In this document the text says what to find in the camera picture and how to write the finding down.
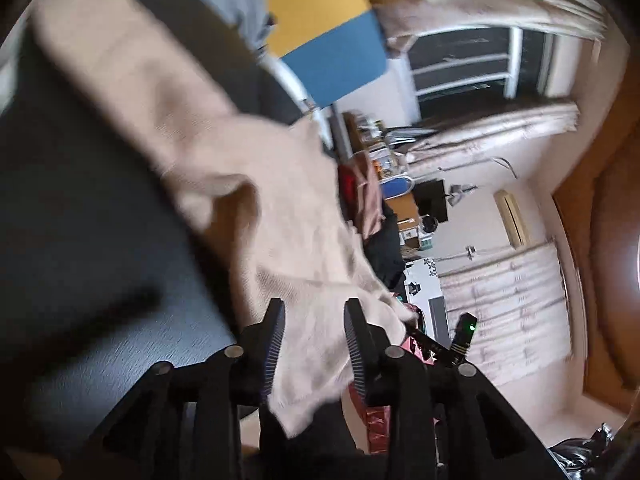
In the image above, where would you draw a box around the grey yellow blue headboard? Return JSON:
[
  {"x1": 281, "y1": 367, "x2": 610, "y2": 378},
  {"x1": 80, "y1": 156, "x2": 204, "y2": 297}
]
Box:
[{"x1": 267, "y1": 0, "x2": 387, "y2": 107}]

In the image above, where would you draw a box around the pink knitted sweater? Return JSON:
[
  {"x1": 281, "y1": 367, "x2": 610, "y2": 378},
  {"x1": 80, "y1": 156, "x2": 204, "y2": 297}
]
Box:
[{"x1": 349, "y1": 152, "x2": 385, "y2": 240}]

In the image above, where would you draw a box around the beige knitted sweater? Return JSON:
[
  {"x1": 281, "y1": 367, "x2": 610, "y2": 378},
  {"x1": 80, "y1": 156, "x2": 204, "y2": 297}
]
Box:
[{"x1": 35, "y1": 0, "x2": 411, "y2": 437}]

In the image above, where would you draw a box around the red garment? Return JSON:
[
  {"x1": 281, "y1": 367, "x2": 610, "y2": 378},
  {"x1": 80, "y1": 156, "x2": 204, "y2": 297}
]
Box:
[{"x1": 337, "y1": 165, "x2": 358, "y2": 221}]

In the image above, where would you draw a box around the black monitor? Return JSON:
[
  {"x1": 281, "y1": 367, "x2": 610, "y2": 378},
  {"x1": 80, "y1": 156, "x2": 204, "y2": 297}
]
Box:
[{"x1": 412, "y1": 180, "x2": 448, "y2": 223}]

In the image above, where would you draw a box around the wall air conditioner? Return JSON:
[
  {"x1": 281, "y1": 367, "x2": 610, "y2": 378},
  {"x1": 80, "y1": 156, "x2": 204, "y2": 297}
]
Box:
[{"x1": 494, "y1": 190, "x2": 529, "y2": 249}]

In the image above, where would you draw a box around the pink quilted bedding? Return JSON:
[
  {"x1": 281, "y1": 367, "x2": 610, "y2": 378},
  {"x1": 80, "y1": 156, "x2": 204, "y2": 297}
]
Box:
[{"x1": 348, "y1": 370, "x2": 438, "y2": 460}]

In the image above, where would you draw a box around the blue backed chair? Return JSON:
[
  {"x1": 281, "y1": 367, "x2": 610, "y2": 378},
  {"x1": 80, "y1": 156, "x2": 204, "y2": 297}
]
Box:
[{"x1": 380, "y1": 174, "x2": 414, "y2": 200}]

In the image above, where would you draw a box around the white printed pillow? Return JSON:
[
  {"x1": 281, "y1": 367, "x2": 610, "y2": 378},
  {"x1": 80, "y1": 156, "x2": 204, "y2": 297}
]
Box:
[{"x1": 259, "y1": 50, "x2": 333, "y2": 150}]

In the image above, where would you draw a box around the wooden wardrobe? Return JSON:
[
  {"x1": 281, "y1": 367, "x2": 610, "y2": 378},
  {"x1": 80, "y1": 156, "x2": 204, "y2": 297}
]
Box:
[{"x1": 553, "y1": 54, "x2": 639, "y2": 412}]

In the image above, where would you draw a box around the black garment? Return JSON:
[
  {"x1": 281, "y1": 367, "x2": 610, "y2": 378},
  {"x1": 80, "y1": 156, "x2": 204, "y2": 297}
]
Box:
[{"x1": 363, "y1": 202, "x2": 407, "y2": 301}]

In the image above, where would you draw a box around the wooden side shelf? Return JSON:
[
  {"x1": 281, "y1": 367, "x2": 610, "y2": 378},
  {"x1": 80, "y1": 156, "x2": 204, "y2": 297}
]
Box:
[{"x1": 342, "y1": 112, "x2": 422, "y2": 249}]

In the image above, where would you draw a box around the patterned beige curtain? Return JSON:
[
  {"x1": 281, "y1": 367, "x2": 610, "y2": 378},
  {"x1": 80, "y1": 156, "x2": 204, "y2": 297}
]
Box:
[{"x1": 369, "y1": 0, "x2": 606, "y2": 174}]

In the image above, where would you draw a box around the window with white frame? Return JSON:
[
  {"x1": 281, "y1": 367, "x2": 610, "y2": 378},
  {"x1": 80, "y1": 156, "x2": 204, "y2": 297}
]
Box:
[{"x1": 408, "y1": 27, "x2": 554, "y2": 119}]

